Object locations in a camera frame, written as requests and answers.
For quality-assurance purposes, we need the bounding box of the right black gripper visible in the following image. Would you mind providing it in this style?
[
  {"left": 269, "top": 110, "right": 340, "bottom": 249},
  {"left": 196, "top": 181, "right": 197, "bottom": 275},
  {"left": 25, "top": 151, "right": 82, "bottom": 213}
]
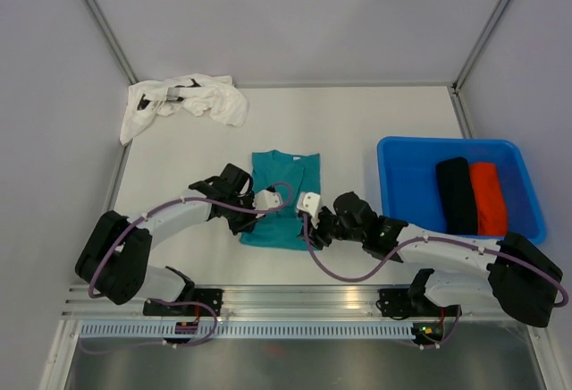
[{"left": 297, "top": 207, "right": 365, "bottom": 250}]

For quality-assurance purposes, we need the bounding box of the teal t-shirt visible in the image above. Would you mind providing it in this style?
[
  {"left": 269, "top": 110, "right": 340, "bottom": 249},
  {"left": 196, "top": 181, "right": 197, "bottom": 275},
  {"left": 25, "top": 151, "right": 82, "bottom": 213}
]
[{"left": 240, "top": 150, "right": 321, "bottom": 250}]

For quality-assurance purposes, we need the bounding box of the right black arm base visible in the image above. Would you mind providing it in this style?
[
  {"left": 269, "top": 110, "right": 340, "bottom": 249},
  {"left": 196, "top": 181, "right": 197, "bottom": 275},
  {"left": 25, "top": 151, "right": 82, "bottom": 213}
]
[{"left": 375, "top": 287, "right": 458, "bottom": 320}]

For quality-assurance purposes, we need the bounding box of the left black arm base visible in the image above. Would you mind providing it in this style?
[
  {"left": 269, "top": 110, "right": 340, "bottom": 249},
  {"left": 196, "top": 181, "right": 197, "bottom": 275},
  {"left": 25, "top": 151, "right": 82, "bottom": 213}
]
[{"left": 143, "top": 288, "right": 224, "bottom": 318}]

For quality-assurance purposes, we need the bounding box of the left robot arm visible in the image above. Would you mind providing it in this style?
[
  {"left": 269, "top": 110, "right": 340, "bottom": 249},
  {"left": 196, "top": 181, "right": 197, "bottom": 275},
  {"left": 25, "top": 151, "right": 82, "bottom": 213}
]
[{"left": 75, "top": 164, "right": 258, "bottom": 315}]

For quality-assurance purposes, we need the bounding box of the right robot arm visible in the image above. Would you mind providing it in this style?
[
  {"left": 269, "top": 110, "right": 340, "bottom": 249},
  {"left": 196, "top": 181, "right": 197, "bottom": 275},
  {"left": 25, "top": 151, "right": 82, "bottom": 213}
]
[{"left": 297, "top": 191, "right": 569, "bottom": 328}]

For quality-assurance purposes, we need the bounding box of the blue plastic bin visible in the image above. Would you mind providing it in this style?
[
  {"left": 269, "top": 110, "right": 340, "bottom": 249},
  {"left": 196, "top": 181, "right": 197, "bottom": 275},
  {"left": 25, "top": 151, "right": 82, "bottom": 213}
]
[{"left": 377, "top": 136, "right": 547, "bottom": 245}]

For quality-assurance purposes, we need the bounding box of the rolled black t-shirt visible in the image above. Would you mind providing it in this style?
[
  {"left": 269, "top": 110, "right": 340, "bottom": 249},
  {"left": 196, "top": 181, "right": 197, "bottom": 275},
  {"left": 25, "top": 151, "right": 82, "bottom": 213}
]
[{"left": 435, "top": 157, "right": 478, "bottom": 235}]

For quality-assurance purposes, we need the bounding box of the white t-shirt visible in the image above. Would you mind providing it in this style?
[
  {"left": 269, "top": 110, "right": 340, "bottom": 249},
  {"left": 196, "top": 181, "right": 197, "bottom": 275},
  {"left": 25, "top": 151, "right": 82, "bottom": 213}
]
[{"left": 119, "top": 73, "right": 249, "bottom": 146}]

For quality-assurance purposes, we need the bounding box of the rolled orange t-shirt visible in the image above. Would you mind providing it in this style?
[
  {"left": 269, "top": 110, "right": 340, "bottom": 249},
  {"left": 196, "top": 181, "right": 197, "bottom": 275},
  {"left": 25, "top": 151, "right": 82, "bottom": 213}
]
[{"left": 469, "top": 162, "right": 509, "bottom": 236}]

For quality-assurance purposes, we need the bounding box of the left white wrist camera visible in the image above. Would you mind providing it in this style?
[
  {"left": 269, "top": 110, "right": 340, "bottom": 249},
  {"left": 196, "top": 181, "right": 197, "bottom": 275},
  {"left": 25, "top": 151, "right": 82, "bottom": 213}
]
[{"left": 254, "top": 189, "right": 282, "bottom": 211}]

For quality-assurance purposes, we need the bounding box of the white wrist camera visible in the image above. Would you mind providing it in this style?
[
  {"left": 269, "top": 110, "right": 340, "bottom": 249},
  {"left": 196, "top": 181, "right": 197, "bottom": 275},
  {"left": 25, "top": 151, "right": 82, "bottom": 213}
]
[
  {"left": 296, "top": 191, "right": 323, "bottom": 227},
  {"left": 254, "top": 189, "right": 282, "bottom": 211}
]

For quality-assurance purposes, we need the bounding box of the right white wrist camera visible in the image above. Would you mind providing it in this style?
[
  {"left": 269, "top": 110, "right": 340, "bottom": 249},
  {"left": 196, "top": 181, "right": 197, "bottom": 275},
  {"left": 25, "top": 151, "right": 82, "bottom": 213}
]
[{"left": 296, "top": 191, "right": 323, "bottom": 227}]

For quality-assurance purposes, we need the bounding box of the aluminium mounting rail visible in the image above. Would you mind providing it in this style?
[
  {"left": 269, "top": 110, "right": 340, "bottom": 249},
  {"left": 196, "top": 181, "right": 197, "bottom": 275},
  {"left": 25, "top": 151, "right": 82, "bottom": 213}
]
[{"left": 62, "top": 284, "right": 549, "bottom": 322}]

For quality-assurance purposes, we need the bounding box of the white slotted cable duct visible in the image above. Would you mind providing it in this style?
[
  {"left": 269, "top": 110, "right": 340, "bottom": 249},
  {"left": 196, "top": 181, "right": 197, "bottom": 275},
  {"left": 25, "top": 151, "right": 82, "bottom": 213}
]
[{"left": 80, "top": 320, "right": 414, "bottom": 340}]

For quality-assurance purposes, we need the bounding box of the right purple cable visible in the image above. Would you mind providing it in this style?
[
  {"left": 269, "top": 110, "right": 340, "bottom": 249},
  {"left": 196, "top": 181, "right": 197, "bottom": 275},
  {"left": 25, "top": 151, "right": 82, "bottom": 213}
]
[{"left": 301, "top": 210, "right": 568, "bottom": 350}]

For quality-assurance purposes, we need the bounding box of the left aluminium frame post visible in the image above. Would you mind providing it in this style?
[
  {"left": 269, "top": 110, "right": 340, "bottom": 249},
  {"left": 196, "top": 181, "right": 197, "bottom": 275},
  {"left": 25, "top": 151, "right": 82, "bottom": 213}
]
[{"left": 81, "top": 0, "right": 139, "bottom": 85}]

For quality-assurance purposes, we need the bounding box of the aluminium frame post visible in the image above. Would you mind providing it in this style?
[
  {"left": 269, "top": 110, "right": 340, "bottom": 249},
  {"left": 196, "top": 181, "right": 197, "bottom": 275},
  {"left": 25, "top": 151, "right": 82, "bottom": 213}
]
[
  {"left": 451, "top": 0, "right": 513, "bottom": 94},
  {"left": 81, "top": 0, "right": 139, "bottom": 85}
]

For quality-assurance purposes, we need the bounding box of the right aluminium frame post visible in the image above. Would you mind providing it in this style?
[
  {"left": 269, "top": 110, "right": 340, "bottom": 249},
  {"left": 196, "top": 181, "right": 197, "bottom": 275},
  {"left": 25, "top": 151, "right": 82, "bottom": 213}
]
[{"left": 451, "top": 0, "right": 513, "bottom": 94}]

